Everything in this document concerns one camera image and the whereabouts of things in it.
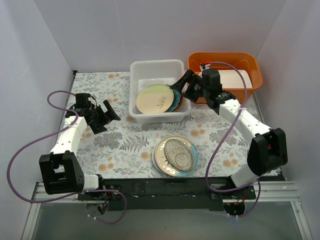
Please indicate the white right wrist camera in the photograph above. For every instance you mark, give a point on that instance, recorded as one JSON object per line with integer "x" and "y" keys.
{"x": 204, "y": 66}

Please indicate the floral table mat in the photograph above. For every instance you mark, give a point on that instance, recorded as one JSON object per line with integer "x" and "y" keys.
{"x": 125, "y": 149}

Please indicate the cream plate with leaf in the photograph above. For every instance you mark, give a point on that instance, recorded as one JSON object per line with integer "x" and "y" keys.
{"x": 154, "y": 99}

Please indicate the teal scalloped plate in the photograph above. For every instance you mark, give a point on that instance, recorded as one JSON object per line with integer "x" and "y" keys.
{"x": 176, "y": 101}

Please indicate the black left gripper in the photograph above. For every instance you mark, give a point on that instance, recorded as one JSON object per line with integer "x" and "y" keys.
{"x": 101, "y": 119}

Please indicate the orange plastic basket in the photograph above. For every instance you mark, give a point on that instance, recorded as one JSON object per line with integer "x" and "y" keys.
{"x": 230, "y": 61}

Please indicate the cream and blue plate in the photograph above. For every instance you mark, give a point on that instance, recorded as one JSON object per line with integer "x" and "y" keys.
{"x": 166, "y": 167}

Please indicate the white plastic bin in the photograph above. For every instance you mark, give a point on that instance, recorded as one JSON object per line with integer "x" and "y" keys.
{"x": 148, "y": 72}

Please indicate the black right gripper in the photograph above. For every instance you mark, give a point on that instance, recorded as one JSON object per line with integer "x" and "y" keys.
{"x": 191, "y": 86}

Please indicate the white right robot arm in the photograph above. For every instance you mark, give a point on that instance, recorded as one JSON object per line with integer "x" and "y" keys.
{"x": 268, "y": 146}

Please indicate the speckled grey oval plate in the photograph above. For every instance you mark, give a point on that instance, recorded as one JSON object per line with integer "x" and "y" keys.
{"x": 178, "y": 154}

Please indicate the white deep paper plate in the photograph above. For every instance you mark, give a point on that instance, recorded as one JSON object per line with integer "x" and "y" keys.
{"x": 155, "y": 163}

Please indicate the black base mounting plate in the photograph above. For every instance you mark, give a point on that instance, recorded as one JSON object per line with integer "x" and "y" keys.
{"x": 172, "y": 193}

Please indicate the red round plate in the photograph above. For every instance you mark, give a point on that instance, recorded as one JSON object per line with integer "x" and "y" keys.
{"x": 179, "y": 104}

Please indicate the white rectangular dish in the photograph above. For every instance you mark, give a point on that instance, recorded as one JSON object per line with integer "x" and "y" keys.
{"x": 229, "y": 79}

